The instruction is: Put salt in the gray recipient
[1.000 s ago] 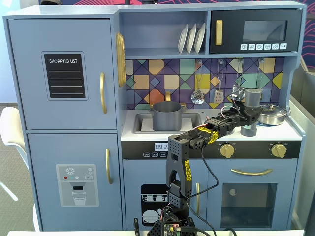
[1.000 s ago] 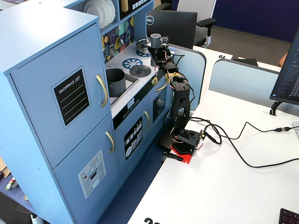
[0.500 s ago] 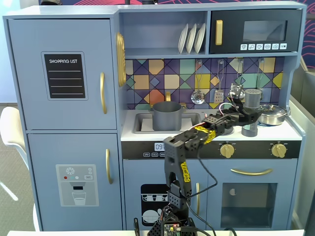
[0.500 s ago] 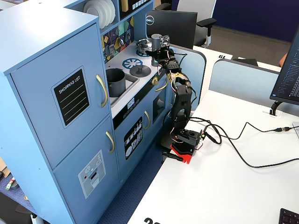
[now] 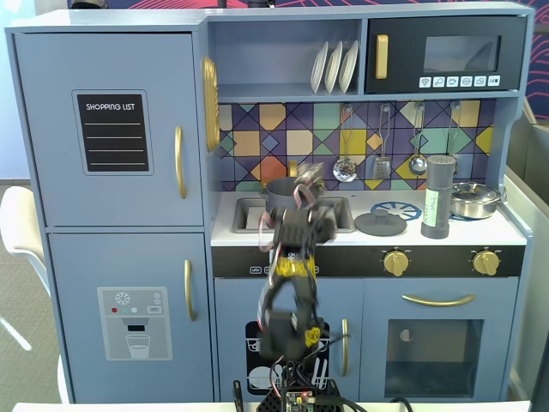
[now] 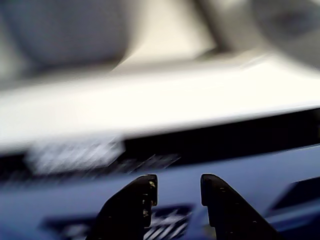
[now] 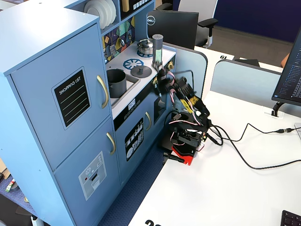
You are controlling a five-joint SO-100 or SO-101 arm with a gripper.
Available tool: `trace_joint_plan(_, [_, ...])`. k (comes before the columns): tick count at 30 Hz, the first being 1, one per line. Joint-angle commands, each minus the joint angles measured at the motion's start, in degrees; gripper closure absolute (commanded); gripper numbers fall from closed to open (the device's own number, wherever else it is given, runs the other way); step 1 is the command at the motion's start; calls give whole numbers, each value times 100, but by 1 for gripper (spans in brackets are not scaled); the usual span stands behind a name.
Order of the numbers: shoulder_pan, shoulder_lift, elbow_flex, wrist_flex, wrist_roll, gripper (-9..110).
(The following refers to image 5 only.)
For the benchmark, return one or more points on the steel ladle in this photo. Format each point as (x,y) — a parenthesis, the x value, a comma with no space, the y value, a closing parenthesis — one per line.
(417,165)

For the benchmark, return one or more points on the white chair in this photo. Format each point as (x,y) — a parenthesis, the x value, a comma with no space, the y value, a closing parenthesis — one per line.
(17,223)

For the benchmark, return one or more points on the gold stove knob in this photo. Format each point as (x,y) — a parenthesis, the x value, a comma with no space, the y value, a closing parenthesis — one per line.
(486,262)
(396,262)

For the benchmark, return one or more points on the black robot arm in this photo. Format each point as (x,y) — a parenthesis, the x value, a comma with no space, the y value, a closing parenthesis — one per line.
(293,300)

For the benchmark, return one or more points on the hanging metal whisk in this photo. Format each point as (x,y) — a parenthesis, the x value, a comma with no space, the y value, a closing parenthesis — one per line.
(452,129)

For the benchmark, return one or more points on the gray pot lid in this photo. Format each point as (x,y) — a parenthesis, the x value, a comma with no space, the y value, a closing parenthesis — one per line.
(379,224)

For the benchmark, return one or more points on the fridge door with shopping list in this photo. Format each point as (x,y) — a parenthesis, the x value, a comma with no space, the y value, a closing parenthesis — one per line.
(51,171)

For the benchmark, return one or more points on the black device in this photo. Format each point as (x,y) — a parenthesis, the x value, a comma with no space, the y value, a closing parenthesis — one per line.
(259,3)

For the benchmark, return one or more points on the steel pot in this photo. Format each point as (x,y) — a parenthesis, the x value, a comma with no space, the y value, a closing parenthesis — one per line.
(476,209)

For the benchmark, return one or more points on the white plate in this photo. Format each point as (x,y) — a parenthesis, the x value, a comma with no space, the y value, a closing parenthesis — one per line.
(348,66)
(319,68)
(333,68)

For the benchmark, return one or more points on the gold toy phone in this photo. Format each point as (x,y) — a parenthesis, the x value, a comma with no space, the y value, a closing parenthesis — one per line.
(210,103)

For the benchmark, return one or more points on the gray salt shaker with label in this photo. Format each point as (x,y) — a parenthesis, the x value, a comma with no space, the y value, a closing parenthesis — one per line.
(438,201)

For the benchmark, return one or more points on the gray office partition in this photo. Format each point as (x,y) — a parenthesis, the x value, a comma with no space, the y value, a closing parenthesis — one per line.
(532,257)

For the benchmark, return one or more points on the dishwasher door with dish print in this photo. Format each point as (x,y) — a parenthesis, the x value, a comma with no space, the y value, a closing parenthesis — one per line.
(231,309)

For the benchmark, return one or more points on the black clamp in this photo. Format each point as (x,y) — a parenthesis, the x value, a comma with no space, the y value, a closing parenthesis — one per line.
(238,395)

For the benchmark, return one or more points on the blue toy kitchen body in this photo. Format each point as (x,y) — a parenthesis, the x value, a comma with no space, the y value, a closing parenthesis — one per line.
(283,64)

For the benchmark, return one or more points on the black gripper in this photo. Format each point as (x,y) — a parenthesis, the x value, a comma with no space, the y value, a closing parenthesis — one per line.
(310,172)

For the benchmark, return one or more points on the gray cooking pot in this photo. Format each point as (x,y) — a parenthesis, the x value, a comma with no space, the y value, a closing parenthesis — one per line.
(279,195)

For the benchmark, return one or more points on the black microwave door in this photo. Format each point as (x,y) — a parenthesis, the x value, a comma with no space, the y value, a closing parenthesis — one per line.
(403,51)

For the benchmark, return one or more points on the steel slotted spatula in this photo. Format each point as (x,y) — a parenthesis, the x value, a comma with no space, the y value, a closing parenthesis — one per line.
(381,168)

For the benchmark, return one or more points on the freezer door with water dispenser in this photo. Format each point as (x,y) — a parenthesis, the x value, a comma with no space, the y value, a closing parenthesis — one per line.
(77,266)

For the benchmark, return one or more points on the dark round object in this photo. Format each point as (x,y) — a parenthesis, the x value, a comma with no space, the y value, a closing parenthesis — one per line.
(88,3)

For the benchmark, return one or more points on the oven door with window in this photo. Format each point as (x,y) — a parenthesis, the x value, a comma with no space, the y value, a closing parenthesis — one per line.
(377,343)

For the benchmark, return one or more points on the steel skimmer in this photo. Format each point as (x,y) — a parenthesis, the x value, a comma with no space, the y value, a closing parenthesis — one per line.
(345,171)

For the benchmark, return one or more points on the green control board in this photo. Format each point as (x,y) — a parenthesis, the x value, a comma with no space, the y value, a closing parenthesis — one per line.
(299,398)

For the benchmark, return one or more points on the gray toy sink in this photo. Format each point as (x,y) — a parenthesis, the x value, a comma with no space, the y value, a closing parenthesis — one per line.
(246,216)

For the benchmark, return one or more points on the steel pot lid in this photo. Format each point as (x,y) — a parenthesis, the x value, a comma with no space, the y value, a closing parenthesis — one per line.
(476,191)

